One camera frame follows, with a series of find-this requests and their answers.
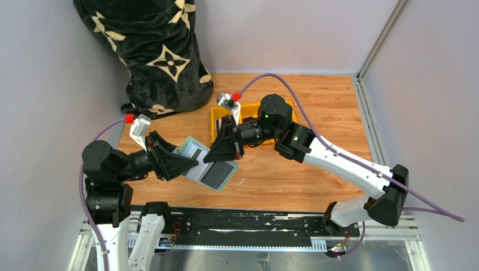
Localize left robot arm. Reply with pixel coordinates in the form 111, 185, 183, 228
80, 132, 199, 270

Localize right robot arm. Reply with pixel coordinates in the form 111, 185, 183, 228
203, 94, 408, 230

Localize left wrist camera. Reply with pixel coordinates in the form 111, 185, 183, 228
124, 114, 151, 150

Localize white cards in bin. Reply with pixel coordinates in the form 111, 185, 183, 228
214, 119, 222, 136

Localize black floral blanket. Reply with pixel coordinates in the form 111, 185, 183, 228
73, 0, 214, 119

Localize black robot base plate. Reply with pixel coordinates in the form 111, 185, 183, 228
162, 207, 360, 251

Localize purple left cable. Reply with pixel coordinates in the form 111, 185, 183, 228
79, 119, 126, 271

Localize white card with magnetic stripe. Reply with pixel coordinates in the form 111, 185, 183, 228
182, 142, 210, 182

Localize aluminium frame rail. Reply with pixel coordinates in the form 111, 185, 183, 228
353, 0, 411, 81

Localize yellow bin with black card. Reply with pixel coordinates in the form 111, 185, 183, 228
239, 103, 261, 124

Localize black card in holder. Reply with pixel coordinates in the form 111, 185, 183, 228
200, 161, 234, 189

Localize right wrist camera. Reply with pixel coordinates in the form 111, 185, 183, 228
216, 92, 241, 125

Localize purple cable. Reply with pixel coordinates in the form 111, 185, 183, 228
239, 73, 465, 223
79, 119, 126, 271

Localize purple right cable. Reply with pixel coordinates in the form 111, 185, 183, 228
239, 73, 465, 223

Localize yellow bin with white cards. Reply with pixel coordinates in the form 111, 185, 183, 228
210, 105, 242, 142

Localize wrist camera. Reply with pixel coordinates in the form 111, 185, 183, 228
124, 114, 151, 150
216, 92, 241, 125

